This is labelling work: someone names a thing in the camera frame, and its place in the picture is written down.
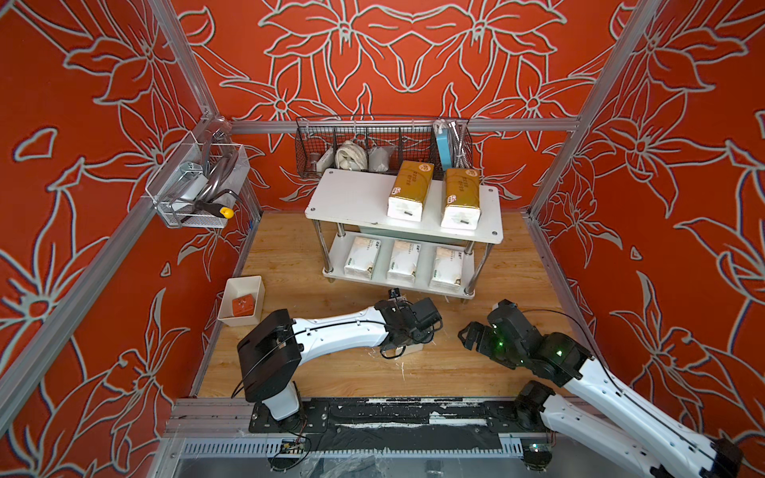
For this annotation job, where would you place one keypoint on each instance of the white tissue pack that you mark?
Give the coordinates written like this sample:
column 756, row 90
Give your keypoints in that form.
column 404, row 259
column 447, row 269
column 362, row 257

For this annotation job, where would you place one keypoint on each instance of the white cloth roll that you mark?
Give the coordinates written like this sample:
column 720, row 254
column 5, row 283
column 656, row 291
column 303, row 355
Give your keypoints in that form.
column 351, row 156

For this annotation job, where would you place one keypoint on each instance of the yellow handled tool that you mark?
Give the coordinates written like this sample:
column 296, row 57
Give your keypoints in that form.
column 206, row 215

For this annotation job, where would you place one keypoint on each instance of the blue box in basket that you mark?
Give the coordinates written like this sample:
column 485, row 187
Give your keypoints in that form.
column 443, row 134

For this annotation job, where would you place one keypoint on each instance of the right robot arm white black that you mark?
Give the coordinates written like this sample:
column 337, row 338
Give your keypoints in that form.
column 574, row 394

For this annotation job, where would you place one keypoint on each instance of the white square tray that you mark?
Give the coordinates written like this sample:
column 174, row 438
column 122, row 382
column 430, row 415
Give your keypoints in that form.
column 236, row 287

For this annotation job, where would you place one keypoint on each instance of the clear plastic wall bin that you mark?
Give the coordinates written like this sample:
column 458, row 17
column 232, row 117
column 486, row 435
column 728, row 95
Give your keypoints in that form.
column 210, row 171

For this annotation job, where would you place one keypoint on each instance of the gold tissue pack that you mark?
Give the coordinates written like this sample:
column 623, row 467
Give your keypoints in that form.
column 410, row 191
column 461, row 199

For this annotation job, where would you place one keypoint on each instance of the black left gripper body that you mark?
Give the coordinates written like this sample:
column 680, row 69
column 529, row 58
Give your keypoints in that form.
column 421, row 339

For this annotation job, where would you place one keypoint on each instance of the orange block in tray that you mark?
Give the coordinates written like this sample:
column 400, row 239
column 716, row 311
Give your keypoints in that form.
column 243, row 306

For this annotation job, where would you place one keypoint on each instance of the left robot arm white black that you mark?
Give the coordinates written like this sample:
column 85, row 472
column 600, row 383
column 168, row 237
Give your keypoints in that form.
column 272, row 352

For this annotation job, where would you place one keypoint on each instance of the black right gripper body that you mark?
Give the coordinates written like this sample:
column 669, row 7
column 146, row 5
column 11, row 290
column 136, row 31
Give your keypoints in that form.
column 489, row 345

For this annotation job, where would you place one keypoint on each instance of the black wire basket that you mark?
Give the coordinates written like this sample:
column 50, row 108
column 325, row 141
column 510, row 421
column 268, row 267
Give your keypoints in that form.
column 381, row 145

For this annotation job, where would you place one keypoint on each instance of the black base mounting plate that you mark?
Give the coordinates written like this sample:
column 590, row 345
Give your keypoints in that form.
column 499, row 416

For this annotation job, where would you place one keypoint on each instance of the white two-tier shelf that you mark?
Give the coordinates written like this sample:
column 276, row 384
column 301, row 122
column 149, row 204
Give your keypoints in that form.
column 357, row 203

